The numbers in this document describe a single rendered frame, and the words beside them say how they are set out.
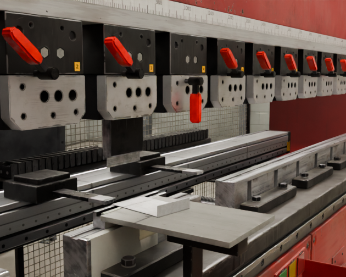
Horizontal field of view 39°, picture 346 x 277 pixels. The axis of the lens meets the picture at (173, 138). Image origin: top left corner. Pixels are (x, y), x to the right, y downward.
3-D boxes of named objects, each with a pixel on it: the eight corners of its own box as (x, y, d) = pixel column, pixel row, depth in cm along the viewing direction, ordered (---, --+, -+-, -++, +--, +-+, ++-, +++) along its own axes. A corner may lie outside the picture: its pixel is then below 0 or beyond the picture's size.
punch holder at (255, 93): (253, 104, 135) (254, 42, 133) (225, 103, 140) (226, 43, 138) (274, 101, 147) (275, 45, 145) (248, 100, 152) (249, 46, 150)
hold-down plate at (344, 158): (340, 170, 199) (340, 162, 198) (326, 169, 202) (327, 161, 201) (358, 159, 224) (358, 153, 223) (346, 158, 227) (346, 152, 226)
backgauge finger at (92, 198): (90, 216, 95) (89, 190, 95) (3, 197, 110) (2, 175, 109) (129, 202, 105) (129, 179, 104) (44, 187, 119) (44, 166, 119)
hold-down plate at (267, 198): (257, 217, 133) (257, 206, 132) (239, 214, 136) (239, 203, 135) (296, 195, 158) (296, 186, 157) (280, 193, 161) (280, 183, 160)
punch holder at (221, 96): (217, 108, 118) (218, 38, 116) (188, 106, 123) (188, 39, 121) (245, 105, 131) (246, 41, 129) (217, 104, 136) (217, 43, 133)
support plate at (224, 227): (229, 248, 76) (229, 242, 76) (100, 221, 90) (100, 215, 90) (274, 220, 91) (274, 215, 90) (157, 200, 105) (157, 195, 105)
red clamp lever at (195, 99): (199, 123, 104) (199, 76, 103) (183, 122, 106) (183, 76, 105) (203, 122, 105) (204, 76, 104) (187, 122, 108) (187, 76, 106)
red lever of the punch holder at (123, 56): (118, 33, 80) (145, 73, 87) (99, 34, 83) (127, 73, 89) (113, 42, 80) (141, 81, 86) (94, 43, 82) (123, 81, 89)
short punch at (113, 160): (111, 168, 93) (110, 117, 92) (102, 167, 94) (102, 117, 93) (143, 160, 101) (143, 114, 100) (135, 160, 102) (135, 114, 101)
